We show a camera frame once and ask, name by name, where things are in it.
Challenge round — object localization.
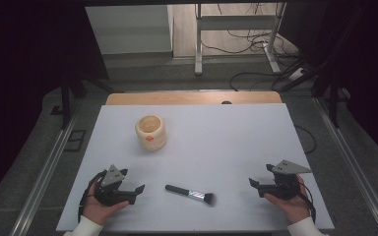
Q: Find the white cabinet panel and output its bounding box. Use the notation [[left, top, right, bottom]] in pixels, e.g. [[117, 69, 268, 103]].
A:
[[85, 4, 175, 55]]

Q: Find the black floor cable bundle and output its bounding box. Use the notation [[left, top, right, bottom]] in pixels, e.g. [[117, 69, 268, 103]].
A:
[[195, 3, 306, 92]]

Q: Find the silver floor rail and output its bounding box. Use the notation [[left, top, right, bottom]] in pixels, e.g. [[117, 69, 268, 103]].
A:
[[9, 101, 83, 236], [312, 96, 378, 236]]

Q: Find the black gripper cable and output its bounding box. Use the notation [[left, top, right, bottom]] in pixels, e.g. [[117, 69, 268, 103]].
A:
[[295, 180, 317, 224], [77, 169, 108, 224]]

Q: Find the black makeup brush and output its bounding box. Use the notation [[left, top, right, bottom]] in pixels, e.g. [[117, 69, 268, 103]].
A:
[[164, 184, 218, 207]]

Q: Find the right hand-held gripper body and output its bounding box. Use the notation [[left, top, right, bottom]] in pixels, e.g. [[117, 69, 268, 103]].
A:
[[258, 159, 313, 202]]

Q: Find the wooden table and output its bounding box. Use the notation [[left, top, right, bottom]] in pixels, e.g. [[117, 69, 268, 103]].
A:
[[104, 90, 284, 106]]

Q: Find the white metal desk frame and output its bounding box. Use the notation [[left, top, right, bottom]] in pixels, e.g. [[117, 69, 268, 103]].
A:
[[194, 3, 287, 77]]

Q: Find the white power strip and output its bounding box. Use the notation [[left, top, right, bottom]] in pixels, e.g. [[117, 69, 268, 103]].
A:
[[288, 67, 308, 82]]

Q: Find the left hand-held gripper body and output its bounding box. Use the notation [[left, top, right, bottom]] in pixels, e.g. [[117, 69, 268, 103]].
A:
[[93, 164, 136, 207]]

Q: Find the person's left hand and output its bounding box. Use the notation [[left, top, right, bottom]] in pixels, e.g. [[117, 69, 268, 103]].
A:
[[82, 179, 131, 227]]

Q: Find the black floor plate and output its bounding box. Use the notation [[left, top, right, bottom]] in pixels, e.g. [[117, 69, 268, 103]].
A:
[[63, 129, 88, 152]]

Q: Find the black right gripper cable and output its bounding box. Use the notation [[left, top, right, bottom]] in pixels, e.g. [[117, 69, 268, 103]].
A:
[[295, 180, 317, 224]]

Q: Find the cream wooden cup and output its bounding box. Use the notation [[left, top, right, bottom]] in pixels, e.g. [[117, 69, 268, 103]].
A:
[[135, 114, 168, 151]]

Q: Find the black metal stand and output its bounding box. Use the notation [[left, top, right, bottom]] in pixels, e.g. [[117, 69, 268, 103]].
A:
[[277, 6, 368, 129], [49, 70, 116, 131]]

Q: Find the thin black floor cable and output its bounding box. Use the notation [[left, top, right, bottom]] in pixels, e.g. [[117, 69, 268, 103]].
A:
[[294, 124, 318, 155]]

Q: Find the white table cover board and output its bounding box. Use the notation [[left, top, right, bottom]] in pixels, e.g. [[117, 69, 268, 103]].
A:
[[55, 103, 336, 232]]

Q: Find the person's right hand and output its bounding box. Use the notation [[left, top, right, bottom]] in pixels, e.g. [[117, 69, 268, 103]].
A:
[[263, 174, 311, 226]]

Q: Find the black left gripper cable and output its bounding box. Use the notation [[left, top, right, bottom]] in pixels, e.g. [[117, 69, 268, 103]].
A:
[[77, 169, 108, 224]]

